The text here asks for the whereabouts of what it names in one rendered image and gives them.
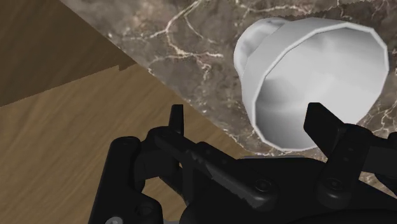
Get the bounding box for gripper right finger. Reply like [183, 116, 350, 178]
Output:
[303, 102, 397, 209]

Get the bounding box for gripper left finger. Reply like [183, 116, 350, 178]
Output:
[88, 104, 279, 224]

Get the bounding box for white cup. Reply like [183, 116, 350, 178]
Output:
[233, 17, 390, 153]

